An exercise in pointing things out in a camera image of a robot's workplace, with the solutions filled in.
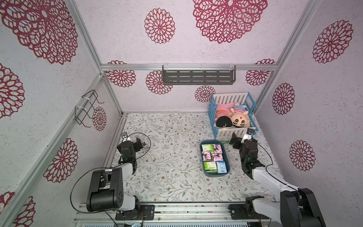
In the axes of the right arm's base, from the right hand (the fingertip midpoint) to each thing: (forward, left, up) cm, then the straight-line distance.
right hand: (243, 136), depth 86 cm
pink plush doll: (+16, +9, -4) cm, 19 cm away
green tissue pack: (-16, +20, -9) cm, 27 cm away
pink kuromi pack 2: (-8, +22, -10) cm, 25 cm away
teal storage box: (-2, +8, -15) cm, 17 cm away
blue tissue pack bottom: (-15, +13, -11) cm, 23 cm away
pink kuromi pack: (-3, +14, -10) cm, 17 cm away
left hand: (-1, +71, -5) cm, 71 cm away
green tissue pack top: (-2, +21, -9) cm, 23 cm away
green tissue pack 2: (-18, +19, -13) cm, 29 cm away
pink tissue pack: (-9, +16, -10) cm, 21 cm away
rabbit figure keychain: (-1, +62, -12) cm, 64 cm away
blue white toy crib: (+25, +2, -5) cm, 26 cm away
